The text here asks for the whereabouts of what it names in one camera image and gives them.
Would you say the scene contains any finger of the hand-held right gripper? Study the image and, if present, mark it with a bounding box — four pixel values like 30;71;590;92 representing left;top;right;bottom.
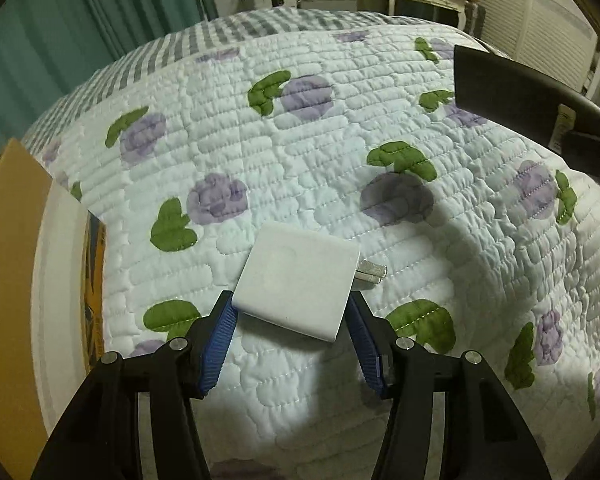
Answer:
452;44;600;149
562;130;600;187

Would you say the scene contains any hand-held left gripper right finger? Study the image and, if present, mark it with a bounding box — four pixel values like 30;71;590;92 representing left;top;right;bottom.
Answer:
347;291;554;480

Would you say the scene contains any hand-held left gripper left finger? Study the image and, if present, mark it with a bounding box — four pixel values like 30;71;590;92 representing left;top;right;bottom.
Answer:
30;290;241;480

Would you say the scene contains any white square charger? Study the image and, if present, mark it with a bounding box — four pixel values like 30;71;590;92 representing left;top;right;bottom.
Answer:
231;223;387;344

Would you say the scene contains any cardboard box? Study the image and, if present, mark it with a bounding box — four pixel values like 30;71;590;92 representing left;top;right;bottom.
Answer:
0;137;107;480

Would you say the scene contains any dark suitcase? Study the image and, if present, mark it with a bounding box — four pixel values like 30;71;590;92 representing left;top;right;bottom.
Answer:
464;1;487;39

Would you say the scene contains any white louvred wardrobe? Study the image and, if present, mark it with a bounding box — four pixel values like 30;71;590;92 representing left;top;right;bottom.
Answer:
479;0;600;97

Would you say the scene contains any white floral quilt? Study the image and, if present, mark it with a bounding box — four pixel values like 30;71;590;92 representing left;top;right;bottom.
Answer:
22;24;600;480

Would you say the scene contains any teal curtain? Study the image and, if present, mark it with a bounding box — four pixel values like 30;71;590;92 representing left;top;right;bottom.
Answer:
0;0;127;173
72;0;219;63

